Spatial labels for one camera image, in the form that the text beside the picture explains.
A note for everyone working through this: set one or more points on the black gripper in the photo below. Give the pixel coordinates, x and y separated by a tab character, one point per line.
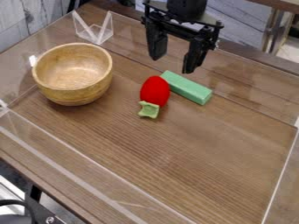
186	20

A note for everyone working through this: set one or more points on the green rectangular stick block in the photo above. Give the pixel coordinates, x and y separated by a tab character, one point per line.
187	88

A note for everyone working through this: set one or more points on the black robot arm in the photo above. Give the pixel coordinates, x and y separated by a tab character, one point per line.
183	19

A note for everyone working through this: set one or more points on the brown wooden bowl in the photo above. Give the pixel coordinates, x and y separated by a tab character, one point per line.
74	73

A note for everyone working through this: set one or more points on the red plush strawberry toy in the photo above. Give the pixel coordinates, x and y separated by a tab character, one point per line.
154	96

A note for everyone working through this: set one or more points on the metal table leg background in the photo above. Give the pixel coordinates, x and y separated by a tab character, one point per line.
277	27

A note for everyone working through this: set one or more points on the clear acrylic corner bracket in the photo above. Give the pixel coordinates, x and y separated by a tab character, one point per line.
94	33

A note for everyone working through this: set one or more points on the black table frame bracket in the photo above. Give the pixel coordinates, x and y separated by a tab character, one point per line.
43	215

